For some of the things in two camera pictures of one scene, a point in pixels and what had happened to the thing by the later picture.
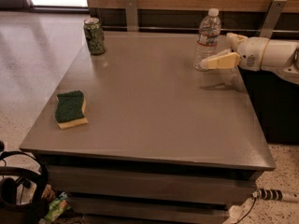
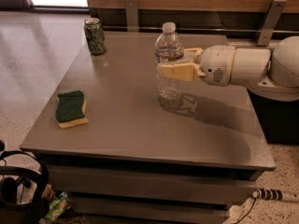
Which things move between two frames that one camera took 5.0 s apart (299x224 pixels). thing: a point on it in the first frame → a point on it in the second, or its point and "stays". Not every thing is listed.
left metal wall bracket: [132, 15] stays
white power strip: [268, 194] stays
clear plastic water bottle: [208, 34] → [168, 47]
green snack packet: [56, 208] stays
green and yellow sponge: [70, 109] stays
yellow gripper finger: [233, 40] → [192, 53]
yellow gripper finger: [225, 61] → [183, 72]
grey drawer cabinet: [137, 135] stays
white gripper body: [250, 53] → [216, 64]
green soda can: [94, 35] stays
